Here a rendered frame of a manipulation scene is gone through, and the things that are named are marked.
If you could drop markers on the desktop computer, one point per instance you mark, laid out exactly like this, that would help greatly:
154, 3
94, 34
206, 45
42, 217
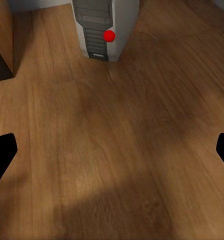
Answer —
104, 26

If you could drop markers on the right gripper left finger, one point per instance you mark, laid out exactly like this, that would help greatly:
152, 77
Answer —
8, 149

